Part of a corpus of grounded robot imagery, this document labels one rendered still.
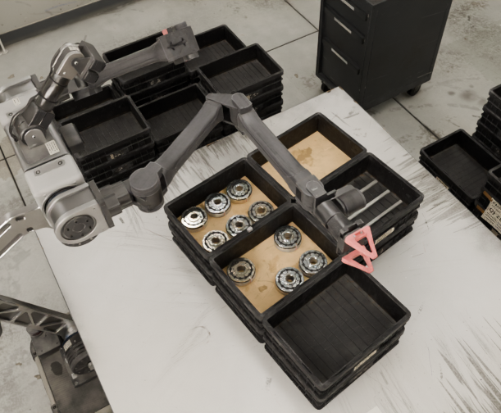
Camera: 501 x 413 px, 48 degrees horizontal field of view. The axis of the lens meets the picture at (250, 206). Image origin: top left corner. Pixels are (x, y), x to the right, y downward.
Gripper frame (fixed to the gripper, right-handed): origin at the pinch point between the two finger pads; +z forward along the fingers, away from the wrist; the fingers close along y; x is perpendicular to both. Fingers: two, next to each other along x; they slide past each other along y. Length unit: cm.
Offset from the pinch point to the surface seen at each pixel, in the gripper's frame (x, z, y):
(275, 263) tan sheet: -2, -45, 62
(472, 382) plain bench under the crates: -37, 24, 75
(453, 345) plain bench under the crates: -41, 11, 75
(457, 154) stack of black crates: -143, -78, 116
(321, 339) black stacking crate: 1, -11, 63
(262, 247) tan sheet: -1, -53, 62
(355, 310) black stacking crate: -15, -14, 62
